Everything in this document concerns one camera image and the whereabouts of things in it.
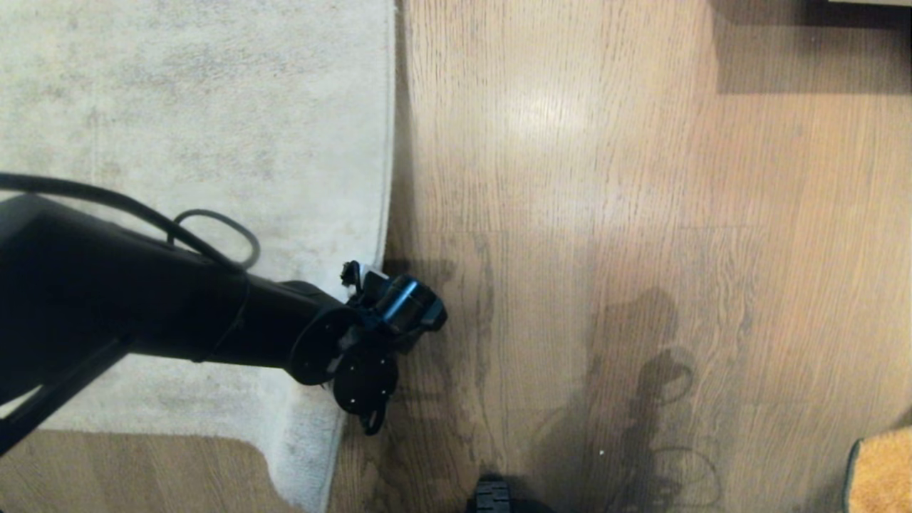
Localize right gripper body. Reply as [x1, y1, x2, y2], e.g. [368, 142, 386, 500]
[466, 477, 515, 513]

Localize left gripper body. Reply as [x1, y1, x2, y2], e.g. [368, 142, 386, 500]
[367, 274, 449, 351]

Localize beige rug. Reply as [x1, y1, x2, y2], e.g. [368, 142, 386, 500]
[0, 0, 397, 513]

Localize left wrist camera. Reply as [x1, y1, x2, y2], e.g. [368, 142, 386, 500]
[341, 259, 387, 300]

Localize black cable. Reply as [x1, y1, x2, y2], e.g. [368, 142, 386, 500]
[0, 172, 261, 272]

